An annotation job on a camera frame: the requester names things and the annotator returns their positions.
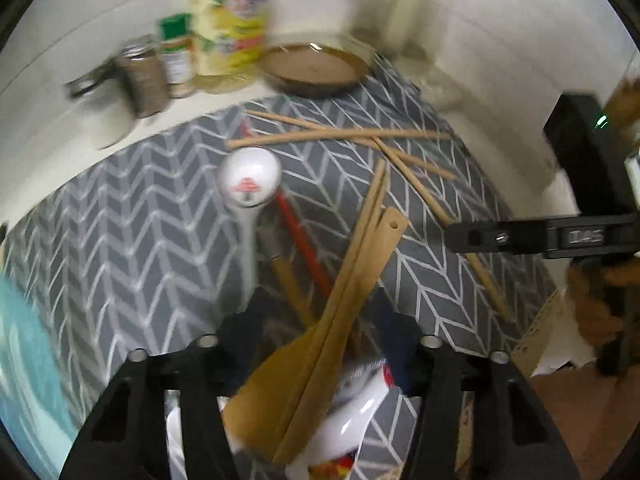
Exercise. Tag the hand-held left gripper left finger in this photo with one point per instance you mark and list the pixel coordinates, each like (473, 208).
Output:
(245, 325)

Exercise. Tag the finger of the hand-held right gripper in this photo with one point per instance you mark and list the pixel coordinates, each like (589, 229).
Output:
(480, 237)

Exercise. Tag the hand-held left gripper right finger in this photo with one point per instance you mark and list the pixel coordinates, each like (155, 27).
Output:
(400, 340)

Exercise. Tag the wooden spatula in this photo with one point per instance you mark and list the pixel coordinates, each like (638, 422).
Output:
(280, 385)

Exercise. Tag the wooden chopstick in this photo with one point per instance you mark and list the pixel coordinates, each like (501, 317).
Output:
(425, 195)
(290, 121)
(370, 210)
(364, 230)
(325, 137)

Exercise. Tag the white red print ceramic spoon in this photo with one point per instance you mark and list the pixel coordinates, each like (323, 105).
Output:
(350, 415)

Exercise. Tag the red chopstick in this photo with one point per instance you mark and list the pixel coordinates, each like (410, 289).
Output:
(300, 240)

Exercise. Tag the white mushroom print ceramic spoon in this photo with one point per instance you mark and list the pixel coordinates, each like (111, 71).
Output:
(247, 175)

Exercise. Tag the translucent blue plastic basin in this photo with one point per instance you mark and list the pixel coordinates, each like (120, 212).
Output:
(25, 360)

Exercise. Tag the person's right hand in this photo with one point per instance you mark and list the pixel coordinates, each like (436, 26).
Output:
(587, 305)

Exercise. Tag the grey chevron table mat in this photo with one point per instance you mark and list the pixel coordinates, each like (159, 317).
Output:
(125, 210)

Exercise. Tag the brown ceramic plate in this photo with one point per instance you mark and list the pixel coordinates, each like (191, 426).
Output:
(315, 67)

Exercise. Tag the cream glass kettle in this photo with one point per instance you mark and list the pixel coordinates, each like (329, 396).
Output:
(405, 5)

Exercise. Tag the dark spice jar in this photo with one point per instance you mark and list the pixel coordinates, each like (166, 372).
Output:
(142, 80)

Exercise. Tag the green lid spice jar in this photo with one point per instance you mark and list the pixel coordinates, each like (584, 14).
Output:
(177, 55)

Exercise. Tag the yellow detergent bottle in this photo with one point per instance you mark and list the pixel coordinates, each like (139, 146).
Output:
(230, 25)

